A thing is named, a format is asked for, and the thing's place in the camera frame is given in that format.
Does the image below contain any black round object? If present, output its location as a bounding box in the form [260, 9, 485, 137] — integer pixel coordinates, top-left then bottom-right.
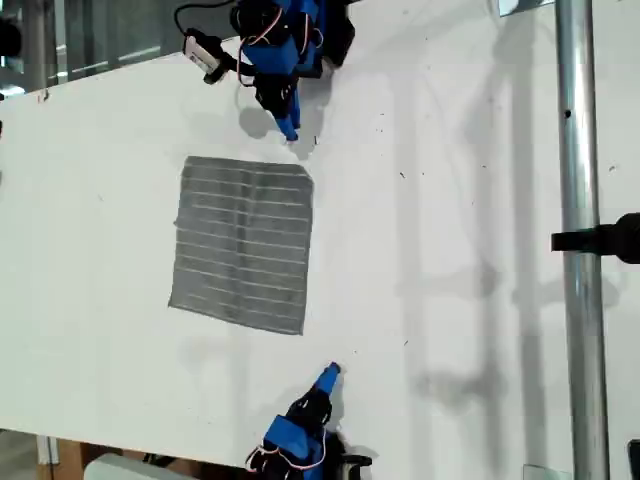
[0, 17, 24, 57]

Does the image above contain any metal bracket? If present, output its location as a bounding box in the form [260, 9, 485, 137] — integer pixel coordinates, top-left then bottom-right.
[497, 0, 556, 17]

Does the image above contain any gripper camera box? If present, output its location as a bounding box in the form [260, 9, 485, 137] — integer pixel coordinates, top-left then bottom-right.
[342, 452, 374, 480]
[181, 27, 226, 85]

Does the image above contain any camera black cable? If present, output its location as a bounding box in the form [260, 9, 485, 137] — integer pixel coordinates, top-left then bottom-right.
[172, 0, 237, 37]

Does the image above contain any steel post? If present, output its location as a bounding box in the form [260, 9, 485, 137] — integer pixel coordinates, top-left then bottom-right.
[553, 0, 612, 480]

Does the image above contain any camera black stalk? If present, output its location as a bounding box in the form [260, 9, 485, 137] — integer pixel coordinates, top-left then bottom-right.
[218, 49, 251, 76]

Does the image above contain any black post clamp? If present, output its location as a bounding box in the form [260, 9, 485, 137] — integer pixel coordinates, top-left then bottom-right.
[549, 212, 640, 265]

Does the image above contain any grey striped towel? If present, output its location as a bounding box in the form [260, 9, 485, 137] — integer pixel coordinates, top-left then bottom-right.
[167, 155, 316, 337]

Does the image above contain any arm red white wire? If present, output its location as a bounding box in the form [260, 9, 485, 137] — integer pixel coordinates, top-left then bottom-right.
[245, 429, 327, 472]
[237, 9, 324, 89]

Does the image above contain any white box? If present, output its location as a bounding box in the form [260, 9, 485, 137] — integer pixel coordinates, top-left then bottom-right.
[83, 452, 201, 480]

